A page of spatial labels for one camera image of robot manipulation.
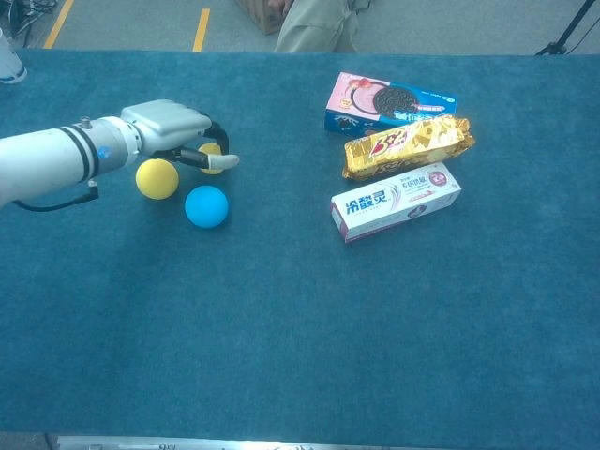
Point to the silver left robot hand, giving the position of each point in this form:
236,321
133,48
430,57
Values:
164,124

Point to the large yellow foam ball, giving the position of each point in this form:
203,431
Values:
157,179

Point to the small yellow foam ball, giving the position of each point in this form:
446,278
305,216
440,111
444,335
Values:
213,150

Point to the blue foam ball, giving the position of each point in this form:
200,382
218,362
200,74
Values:
206,206

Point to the blue Oreo cookie box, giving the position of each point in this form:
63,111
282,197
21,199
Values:
389,103

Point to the white pink toothpaste box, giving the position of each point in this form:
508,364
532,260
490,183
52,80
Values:
394,206

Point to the gold foil biscuit packet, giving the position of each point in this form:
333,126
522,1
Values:
408,147

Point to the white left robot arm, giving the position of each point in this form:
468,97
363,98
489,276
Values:
61,154

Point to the yellow floor tape strip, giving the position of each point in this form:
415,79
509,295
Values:
201,30
58,23

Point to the brown cardboard box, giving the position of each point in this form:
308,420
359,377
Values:
260,16

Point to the person in khaki trousers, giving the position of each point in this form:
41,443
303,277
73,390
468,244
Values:
314,25

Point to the teal carpet table cover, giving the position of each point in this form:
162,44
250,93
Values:
328,328

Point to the silver metal rail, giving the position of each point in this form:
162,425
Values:
234,443

